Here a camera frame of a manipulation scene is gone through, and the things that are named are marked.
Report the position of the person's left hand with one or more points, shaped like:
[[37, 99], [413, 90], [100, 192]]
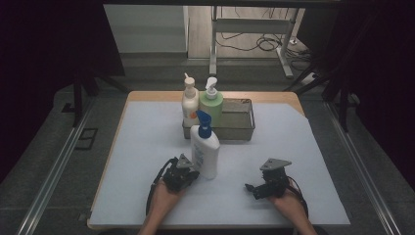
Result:
[[166, 200]]

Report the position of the metal tray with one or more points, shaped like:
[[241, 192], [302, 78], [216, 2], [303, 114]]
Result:
[[236, 122]]

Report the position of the black metal stand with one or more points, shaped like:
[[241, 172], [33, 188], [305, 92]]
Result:
[[80, 98], [342, 104]]

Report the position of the white desk frame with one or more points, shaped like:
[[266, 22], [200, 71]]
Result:
[[249, 26]]

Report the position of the white table sheet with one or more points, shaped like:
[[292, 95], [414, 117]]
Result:
[[261, 182]]

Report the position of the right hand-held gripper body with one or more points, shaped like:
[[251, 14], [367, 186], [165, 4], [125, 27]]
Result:
[[274, 181]]

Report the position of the green bottle with white pump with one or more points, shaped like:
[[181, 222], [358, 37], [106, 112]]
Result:
[[212, 106]]

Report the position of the white bottle with blue pump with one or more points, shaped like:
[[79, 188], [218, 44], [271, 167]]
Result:
[[205, 153]]

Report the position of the cream lotion bottle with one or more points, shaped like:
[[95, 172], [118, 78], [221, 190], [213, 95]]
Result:
[[190, 104]]

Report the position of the aluminium floor rail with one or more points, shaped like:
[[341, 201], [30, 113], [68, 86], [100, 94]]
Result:
[[55, 169], [362, 169]]

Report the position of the person's right hand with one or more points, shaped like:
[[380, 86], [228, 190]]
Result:
[[288, 204]]

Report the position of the dark curtain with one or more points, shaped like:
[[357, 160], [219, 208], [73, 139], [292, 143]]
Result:
[[45, 65], [378, 81]]

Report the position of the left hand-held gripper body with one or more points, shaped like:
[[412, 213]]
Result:
[[177, 176]]

